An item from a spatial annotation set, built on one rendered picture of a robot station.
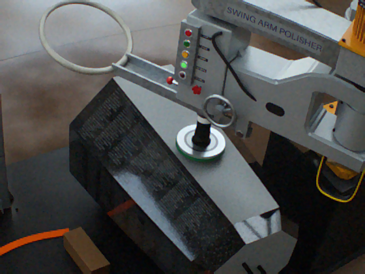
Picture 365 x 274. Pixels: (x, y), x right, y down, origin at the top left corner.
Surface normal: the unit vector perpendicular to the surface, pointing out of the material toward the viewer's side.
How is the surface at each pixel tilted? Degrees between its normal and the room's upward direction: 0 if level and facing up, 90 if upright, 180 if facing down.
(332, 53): 90
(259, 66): 4
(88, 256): 0
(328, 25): 0
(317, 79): 90
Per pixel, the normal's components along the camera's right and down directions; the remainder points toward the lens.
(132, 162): -0.52, -0.36
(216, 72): -0.50, 0.52
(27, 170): 0.11, -0.76
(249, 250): 0.47, 0.61
